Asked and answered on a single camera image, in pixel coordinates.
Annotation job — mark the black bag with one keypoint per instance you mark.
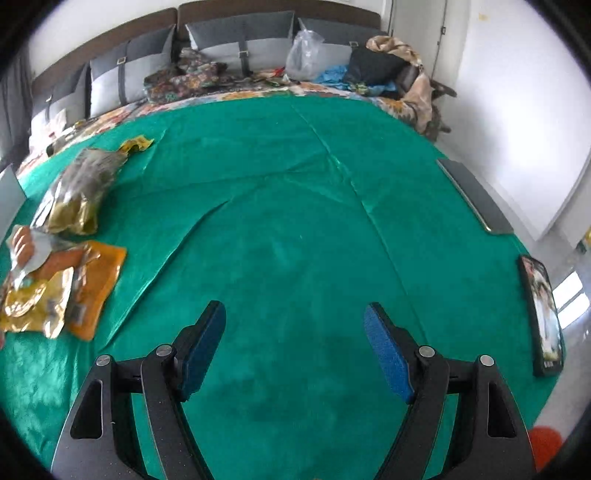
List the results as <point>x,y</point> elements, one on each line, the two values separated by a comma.
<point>374,64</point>

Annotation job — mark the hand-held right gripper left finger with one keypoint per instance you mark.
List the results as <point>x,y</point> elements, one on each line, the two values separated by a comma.
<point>210,341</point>

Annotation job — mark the gold cookie packet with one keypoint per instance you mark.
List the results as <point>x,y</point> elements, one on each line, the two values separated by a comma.
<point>78,189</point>

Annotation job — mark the small red green packet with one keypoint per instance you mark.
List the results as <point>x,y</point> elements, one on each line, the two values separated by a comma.
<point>277,77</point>

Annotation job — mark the blue cloth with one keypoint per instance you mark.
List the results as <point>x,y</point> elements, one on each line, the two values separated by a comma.
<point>333,74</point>

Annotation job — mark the black tablet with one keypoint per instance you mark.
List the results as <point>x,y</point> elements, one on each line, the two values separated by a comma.
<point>545,318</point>

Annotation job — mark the green cloth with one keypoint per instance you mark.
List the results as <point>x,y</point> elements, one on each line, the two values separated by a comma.
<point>295,230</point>

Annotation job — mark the folded floral blanket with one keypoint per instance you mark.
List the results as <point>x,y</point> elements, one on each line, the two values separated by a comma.
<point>194,79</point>

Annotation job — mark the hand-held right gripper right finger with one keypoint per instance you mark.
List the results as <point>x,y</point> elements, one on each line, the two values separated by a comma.
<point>385,350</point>

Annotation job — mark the clear plastic bag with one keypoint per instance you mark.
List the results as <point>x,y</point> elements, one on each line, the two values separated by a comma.
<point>302,57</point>

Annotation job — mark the grey curtain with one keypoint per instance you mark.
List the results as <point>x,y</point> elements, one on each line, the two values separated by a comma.
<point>11,101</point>

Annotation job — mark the beige patterned blanket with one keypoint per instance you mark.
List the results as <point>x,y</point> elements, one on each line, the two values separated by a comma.
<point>420,78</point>

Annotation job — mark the orange snack packet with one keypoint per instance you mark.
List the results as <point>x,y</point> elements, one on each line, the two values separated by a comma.
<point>94,286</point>

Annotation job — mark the floral bedsheet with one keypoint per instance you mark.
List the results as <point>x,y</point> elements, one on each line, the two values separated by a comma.
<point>152,109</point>

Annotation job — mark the grey closed laptop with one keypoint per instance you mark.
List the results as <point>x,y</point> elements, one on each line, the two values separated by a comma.
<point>478,198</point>

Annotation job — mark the grey flat board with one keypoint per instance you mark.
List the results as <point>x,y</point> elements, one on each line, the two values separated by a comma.
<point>9,198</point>

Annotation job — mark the white door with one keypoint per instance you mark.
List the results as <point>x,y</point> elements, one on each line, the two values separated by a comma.
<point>420,32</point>

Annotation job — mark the small yellow snack packet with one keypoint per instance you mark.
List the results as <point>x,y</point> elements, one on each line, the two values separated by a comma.
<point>136,144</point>

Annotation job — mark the yellow red-label snack packet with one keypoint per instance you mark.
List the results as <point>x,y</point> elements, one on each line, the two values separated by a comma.
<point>25,308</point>

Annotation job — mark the orange round object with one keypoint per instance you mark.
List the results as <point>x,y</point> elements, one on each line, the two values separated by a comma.
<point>545,445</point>

